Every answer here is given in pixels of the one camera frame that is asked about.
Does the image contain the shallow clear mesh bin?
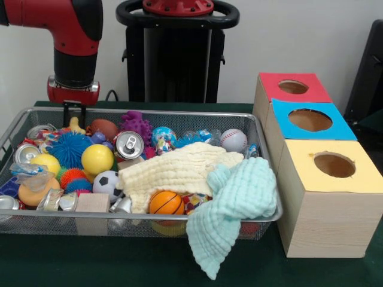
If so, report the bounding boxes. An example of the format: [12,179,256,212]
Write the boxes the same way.
[0,107,284,240]

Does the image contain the blue globe ball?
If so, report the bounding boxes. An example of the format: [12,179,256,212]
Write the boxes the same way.
[151,126,178,150]

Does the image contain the plain wooden block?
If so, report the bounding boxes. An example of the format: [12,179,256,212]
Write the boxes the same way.
[75,193,111,236]

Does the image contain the mint green cloth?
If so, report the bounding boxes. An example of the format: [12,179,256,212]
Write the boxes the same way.
[186,157,278,281]

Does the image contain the wooden box with three holes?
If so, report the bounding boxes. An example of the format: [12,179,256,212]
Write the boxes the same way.
[253,72,383,259]

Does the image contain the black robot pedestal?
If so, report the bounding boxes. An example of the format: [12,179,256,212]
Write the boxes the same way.
[115,0,240,104]

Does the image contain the yellow plush duck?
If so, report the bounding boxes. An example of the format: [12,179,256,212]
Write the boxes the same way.
[61,116,87,135]

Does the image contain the cream yellow cloth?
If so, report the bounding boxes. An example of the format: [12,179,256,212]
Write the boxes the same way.
[115,142,245,214]

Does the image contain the small yellow ball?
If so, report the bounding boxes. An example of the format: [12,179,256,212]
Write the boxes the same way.
[29,153,62,176]

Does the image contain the black white soccer ball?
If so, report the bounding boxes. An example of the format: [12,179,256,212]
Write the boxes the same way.
[92,170,124,203]

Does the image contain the large yellow ball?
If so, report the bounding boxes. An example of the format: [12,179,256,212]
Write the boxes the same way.
[81,144,115,176]

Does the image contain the dark green side table cloth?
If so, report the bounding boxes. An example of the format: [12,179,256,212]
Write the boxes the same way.
[357,108,383,132]

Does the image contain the white baseball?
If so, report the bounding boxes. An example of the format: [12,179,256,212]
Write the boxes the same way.
[220,129,248,152]

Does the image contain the silver drink can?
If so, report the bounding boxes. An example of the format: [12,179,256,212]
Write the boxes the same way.
[114,130,146,161]

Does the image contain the orange toy basketball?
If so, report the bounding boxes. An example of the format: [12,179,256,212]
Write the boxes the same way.
[148,190,186,215]

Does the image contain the black chair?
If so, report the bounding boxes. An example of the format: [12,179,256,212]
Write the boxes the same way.
[344,19,383,120]

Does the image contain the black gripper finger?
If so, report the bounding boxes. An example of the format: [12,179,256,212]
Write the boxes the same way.
[62,102,71,128]
[78,104,88,126]

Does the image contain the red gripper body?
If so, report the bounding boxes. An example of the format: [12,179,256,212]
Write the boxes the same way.
[47,75,101,106]

